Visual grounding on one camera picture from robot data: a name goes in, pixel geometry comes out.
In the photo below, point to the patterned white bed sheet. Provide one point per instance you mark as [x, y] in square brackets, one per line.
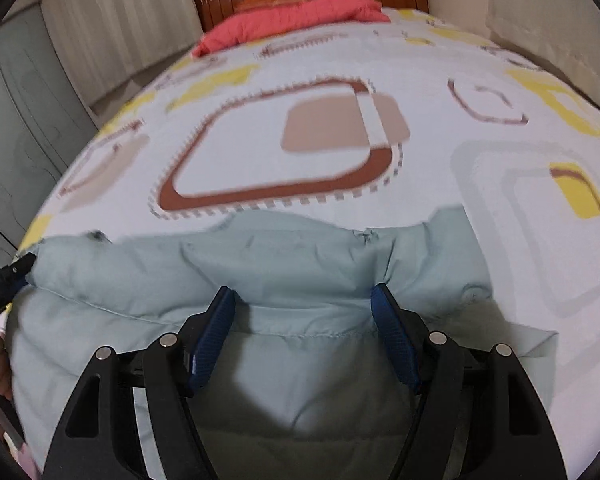
[365, 126]

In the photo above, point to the light green puffer coat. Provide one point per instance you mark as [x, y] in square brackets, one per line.
[303, 388]

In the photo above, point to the frosted glass sliding wardrobe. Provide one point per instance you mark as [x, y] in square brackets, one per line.
[43, 124]

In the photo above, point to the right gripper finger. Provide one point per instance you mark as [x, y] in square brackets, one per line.
[98, 434]
[488, 393]

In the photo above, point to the red pillow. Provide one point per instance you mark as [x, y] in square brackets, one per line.
[244, 27]

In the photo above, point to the black blue opposite right gripper finger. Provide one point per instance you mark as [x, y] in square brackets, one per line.
[13, 278]

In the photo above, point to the beige striped curtain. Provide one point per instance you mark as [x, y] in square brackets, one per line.
[104, 43]

